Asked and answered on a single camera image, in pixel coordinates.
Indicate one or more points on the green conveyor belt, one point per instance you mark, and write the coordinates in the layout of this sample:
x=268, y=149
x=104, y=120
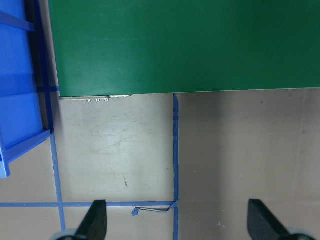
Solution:
x=130, y=47

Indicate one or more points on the blue left storage bin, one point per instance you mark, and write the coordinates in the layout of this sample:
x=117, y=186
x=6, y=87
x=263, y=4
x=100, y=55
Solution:
x=21, y=126

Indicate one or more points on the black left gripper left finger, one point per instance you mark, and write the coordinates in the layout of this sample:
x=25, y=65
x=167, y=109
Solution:
x=94, y=225

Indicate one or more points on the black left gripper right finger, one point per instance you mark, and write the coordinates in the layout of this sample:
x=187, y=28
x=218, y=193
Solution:
x=263, y=225

